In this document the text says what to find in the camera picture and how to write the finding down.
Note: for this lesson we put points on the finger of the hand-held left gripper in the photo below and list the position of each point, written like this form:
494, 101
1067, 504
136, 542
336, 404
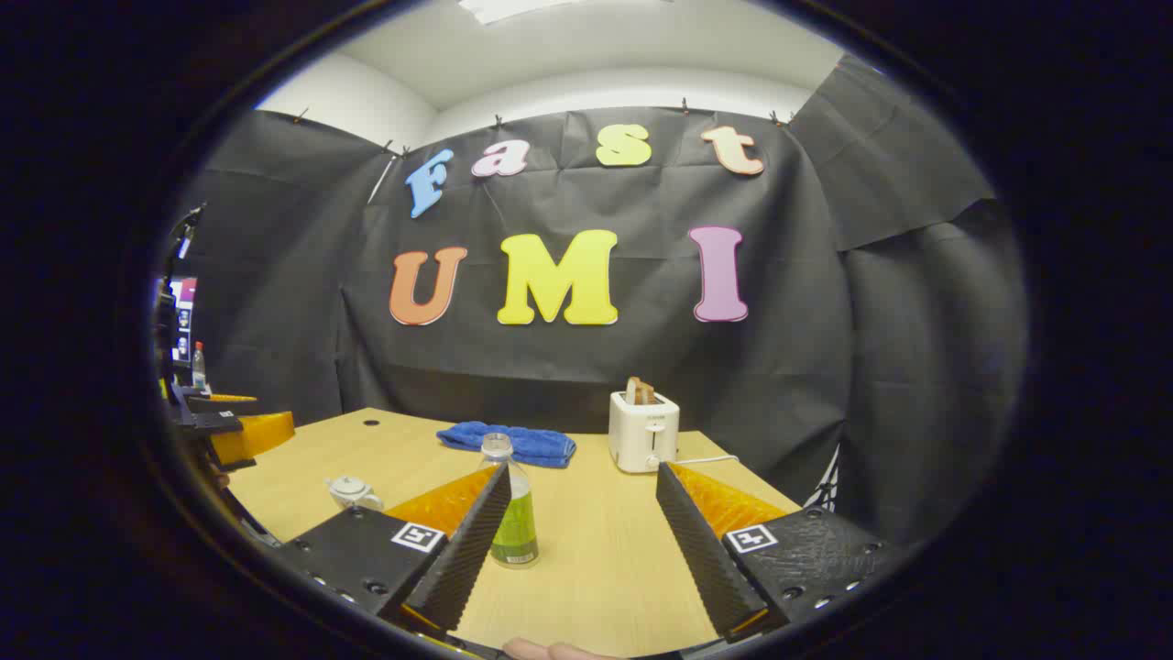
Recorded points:
206, 404
261, 433

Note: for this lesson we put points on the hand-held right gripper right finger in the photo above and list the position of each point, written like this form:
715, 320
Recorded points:
701, 559

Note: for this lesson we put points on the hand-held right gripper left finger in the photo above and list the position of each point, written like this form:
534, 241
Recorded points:
467, 550

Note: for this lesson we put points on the green label water bottle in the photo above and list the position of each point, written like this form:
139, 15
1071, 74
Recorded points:
518, 513

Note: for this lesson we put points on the white teacup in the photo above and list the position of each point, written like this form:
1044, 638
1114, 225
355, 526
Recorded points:
353, 497

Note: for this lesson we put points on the red-capped clear bottle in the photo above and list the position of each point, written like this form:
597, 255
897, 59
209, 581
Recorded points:
199, 367

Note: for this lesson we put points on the computer monitor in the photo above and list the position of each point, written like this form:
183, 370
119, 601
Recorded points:
183, 316

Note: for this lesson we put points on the blue towel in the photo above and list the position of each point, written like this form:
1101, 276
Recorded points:
513, 445

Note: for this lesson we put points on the white toaster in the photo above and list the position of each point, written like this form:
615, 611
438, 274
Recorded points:
643, 435

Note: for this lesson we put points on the brown toast slice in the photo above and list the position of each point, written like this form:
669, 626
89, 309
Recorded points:
640, 391

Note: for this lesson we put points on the black backdrop cloth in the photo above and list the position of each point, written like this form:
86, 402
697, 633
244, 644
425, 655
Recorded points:
641, 367

